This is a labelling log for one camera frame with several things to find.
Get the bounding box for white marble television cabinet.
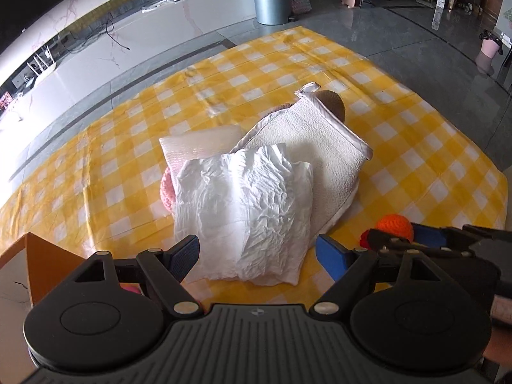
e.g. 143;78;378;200
0;0;257;129

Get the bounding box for pink knitted item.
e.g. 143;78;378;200
160;166;179;214

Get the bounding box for black cables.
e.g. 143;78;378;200
64;12;131;52

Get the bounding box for white bubble pouch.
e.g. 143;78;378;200
159;125;244;169

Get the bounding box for yellow checked tablecloth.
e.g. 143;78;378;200
0;26;508;308

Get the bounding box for pink flower pot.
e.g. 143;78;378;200
476;30;503;68

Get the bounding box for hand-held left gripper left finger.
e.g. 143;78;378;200
72;235;204;317

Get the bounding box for brown plush towel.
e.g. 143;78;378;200
260;90;347;123

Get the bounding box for white paper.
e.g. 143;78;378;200
173;144;315;286

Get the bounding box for cream towel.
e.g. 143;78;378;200
236;82;374;233

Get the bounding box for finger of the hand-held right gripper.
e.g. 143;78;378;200
367;228;412;253
412;224;465;253

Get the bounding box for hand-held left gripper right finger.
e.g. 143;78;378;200
310;235;467;317

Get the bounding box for orange knitted toy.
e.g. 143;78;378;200
359;215;414;249

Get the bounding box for orange-rimmed cardboard box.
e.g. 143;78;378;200
0;232;86;323

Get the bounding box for person's right hand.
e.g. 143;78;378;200
491;294;512;358

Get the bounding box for white router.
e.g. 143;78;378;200
26;46;57;78

